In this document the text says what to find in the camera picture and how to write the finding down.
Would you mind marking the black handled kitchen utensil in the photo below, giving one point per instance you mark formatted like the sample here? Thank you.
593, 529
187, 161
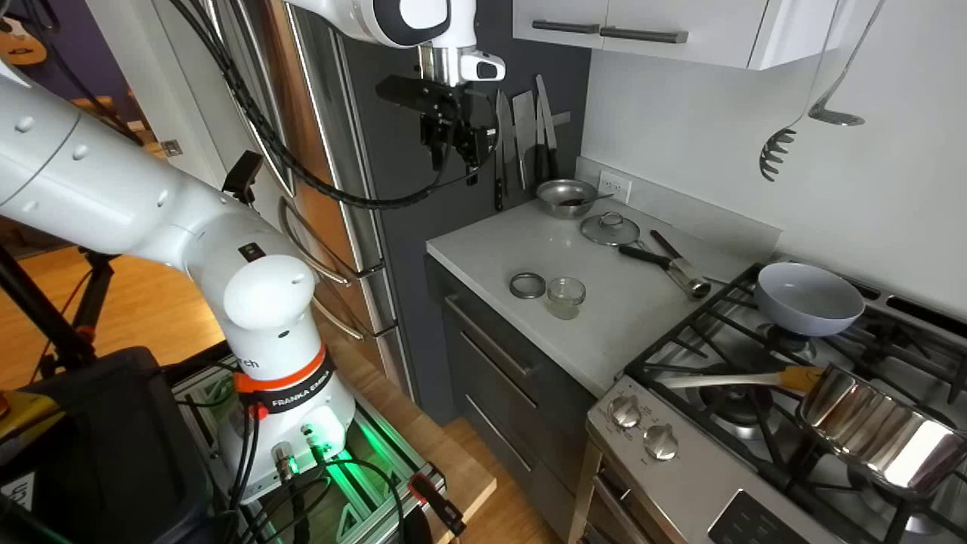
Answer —
672, 264

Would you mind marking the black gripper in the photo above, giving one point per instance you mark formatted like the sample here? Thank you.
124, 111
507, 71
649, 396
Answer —
445, 118

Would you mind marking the black box on cart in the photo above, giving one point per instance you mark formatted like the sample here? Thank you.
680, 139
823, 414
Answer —
120, 466

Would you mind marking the small steel bowl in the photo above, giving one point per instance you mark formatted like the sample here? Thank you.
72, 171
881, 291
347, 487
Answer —
567, 197

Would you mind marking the hanging black pasta spoon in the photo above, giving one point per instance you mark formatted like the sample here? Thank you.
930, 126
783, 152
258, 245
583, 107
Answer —
776, 149

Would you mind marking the stainless steel refrigerator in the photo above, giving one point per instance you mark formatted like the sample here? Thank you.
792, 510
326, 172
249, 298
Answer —
294, 71

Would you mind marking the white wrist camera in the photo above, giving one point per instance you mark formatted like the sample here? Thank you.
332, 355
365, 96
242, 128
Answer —
457, 63

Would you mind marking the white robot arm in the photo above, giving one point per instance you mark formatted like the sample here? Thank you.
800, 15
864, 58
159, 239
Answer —
78, 179

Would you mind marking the stainless steel pot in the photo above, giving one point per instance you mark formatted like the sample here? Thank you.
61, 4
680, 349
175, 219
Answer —
885, 436

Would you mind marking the grey drawer cabinet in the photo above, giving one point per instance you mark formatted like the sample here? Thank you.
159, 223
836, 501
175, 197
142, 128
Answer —
522, 403

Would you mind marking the glass pot lid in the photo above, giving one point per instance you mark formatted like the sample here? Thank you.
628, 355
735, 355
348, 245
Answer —
608, 228

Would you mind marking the knives on magnetic strip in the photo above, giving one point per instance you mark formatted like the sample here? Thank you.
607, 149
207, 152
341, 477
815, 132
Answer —
523, 143

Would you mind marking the gas stove range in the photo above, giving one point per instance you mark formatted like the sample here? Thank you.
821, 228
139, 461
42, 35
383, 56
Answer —
735, 464

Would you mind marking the white upper cabinet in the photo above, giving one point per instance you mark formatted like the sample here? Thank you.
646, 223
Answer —
741, 35

